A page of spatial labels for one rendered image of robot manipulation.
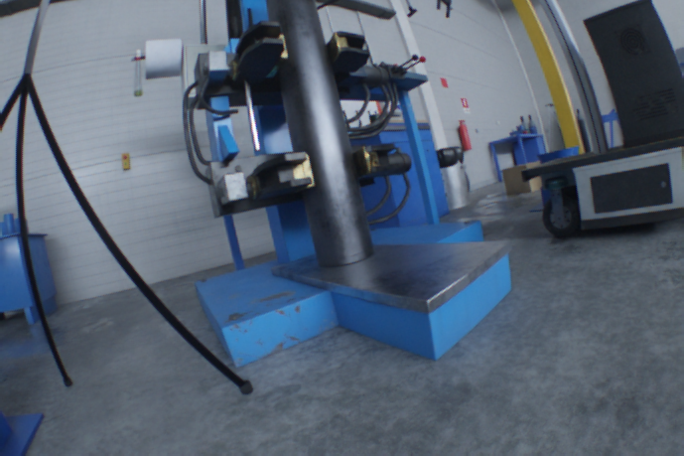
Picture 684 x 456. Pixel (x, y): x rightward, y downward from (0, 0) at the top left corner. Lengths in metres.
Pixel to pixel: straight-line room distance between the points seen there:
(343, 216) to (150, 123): 2.46
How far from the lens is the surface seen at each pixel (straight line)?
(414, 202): 2.54
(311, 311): 0.85
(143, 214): 2.90
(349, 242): 0.98
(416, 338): 0.65
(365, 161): 1.01
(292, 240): 1.40
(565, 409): 0.51
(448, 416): 0.51
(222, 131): 1.14
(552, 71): 3.21
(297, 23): 1.19
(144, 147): 3.02
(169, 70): 2.05
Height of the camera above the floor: 0.37
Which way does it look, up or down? level
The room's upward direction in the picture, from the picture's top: 13 degrees counter-clockwise
